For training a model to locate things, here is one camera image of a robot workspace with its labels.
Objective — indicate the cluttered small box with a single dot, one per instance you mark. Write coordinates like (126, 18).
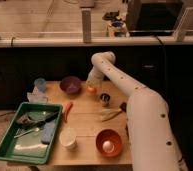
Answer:
(117, 29)

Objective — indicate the white paper cup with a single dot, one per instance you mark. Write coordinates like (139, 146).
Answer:
(67, 138)

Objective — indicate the small metal cup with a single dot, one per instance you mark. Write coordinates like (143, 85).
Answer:
(104, 99)

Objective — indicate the green plastic tray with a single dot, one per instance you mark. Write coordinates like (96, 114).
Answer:
(31, 133)

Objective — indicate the blue plastic cup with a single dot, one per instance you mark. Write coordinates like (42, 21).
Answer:
(40, 84)

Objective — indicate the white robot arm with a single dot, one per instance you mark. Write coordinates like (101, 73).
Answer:
(153, 145)

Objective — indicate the black remote control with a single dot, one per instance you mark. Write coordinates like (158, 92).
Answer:
(123, 106)

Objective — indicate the dark monitor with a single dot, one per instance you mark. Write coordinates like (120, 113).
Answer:
(152, 14)

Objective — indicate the black handled knife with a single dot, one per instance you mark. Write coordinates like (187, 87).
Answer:
(25, 121)

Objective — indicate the grey metal post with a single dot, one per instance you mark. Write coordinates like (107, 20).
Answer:
(86, 24)

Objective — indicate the purple bowl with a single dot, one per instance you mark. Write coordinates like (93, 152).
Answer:
(70, 85)

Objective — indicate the orange carrot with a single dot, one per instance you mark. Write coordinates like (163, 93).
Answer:
(66, 111)

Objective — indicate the orange bowl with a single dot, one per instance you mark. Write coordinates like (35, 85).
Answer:
(109, 135)

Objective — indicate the blue sponge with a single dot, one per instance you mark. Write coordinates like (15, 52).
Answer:
(47, 132)

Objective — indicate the white egg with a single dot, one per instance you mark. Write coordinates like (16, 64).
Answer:
(108, 146)

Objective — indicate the white plastic spoon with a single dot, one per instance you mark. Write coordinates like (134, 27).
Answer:
(26, 132)

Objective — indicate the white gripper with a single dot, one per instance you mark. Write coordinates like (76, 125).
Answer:
(94, 79)

